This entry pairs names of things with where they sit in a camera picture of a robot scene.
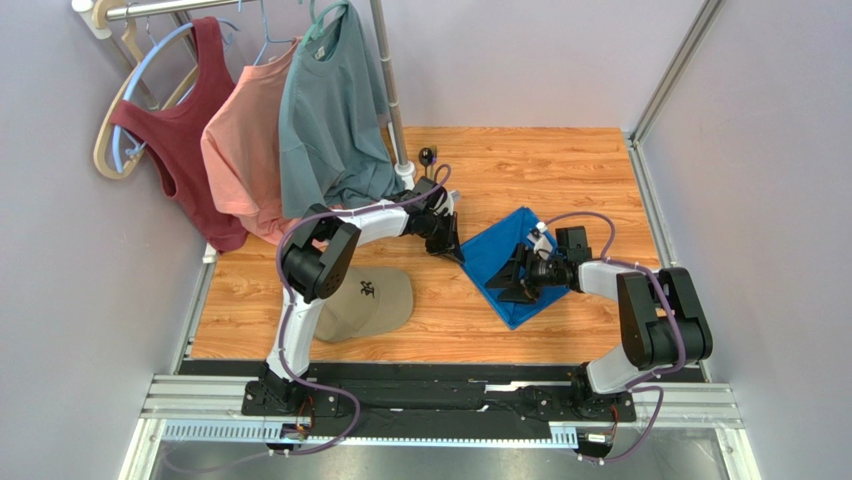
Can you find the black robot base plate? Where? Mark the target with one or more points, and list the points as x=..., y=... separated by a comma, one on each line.
x=549, y=401

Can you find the pink t-shirt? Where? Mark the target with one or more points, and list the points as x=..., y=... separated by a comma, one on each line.
x=262, y=173

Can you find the teal clothes hanger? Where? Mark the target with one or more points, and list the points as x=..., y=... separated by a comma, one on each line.
x=318, y=18

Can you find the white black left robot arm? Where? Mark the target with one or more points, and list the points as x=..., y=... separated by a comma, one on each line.
x=314, y=256

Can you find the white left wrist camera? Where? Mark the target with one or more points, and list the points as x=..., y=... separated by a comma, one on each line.
x=452, y=198

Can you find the maroon tank top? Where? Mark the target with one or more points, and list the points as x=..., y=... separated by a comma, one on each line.
x=172, y=137

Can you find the metal clothes rack pole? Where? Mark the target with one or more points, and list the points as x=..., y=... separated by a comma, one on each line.
x=395, y=125

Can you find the wooden clothes hanger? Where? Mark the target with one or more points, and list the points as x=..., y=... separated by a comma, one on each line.
x=114, y=23

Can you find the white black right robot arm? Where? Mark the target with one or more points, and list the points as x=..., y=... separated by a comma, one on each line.
x=662, y=323

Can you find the teal t-shirt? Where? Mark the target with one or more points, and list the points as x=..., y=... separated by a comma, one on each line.
x=333, y=106

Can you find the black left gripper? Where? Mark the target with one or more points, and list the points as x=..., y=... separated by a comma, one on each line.
x=449, y=246

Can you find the white clothes rack foot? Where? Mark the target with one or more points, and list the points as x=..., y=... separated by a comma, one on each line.
x=407, y=173

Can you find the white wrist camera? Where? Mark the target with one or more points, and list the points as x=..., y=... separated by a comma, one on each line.
x=541, y=245
x=452, y=198

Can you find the light blue clothes hanger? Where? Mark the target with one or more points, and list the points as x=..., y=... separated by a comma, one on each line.
x=125, y=152

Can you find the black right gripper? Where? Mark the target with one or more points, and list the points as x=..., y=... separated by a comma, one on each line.
x=525, y=274

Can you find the beige baseball cap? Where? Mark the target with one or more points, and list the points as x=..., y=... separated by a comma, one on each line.
x=371, y=301

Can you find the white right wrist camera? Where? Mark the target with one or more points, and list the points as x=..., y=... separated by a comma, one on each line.
x=541, y=245

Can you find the aluminium frame rail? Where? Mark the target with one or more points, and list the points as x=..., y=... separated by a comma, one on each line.
x=186, y=408

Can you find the blue cloth napkin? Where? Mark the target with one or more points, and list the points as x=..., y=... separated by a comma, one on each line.
x=488, y=251

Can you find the black spoon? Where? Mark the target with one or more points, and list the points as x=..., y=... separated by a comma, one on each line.
x=427, y=158

